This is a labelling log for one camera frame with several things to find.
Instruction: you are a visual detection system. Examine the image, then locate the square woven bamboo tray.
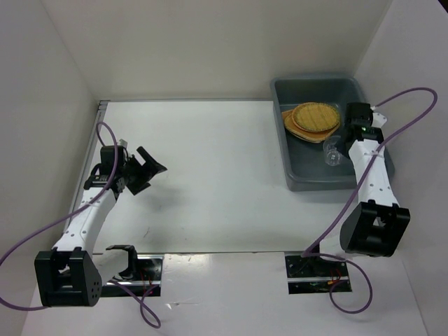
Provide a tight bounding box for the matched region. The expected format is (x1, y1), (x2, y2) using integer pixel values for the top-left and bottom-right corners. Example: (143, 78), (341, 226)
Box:
(281, 108), (339, 138)

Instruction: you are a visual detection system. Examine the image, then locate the grey plastic bin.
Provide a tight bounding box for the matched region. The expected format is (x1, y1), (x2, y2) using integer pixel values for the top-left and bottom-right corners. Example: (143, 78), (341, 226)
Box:
(270, 73), (384, 192)

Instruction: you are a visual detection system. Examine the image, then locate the round woven bamboo tray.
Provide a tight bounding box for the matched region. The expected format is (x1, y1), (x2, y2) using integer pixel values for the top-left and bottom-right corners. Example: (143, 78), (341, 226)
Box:
(292, 102), (340, 132)

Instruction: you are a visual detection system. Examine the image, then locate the clear plastic cup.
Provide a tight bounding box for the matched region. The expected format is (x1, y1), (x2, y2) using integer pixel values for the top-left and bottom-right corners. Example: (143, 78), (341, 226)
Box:
(323, 136), (342, 167)

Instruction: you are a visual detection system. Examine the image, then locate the fan-shaped woven bamboo tray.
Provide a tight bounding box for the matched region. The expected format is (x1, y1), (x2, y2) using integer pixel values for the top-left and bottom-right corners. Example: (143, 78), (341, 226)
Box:
(290, 132), (332, 144)

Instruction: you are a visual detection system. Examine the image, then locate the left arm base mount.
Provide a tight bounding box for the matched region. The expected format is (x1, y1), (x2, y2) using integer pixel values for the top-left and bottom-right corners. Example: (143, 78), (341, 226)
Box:
(112, 253), (164, 298)

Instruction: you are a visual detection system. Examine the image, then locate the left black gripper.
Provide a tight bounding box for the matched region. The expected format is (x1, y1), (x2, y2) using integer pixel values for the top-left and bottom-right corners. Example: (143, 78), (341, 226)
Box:
(118, 146), (166, 195)

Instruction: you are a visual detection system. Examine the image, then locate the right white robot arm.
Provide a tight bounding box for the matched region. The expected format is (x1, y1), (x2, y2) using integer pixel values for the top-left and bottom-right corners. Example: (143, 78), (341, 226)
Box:
(337, 102), (410, 257)

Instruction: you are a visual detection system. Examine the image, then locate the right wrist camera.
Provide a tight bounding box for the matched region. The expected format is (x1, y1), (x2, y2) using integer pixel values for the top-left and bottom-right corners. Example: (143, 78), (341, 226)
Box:
(372, 110), (388, 128)

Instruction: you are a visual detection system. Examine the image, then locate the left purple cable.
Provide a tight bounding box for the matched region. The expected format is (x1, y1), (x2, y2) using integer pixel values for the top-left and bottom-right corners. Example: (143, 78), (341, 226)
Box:
(0, 121), (162, 329)

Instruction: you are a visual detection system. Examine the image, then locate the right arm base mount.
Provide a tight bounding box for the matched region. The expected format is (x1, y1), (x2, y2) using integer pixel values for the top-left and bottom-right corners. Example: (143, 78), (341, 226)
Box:
(284, 253), (352, 295)

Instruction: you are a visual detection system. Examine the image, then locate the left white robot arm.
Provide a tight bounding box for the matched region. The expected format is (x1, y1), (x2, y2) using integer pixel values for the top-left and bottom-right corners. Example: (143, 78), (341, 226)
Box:
(34, 145), (167, 307)

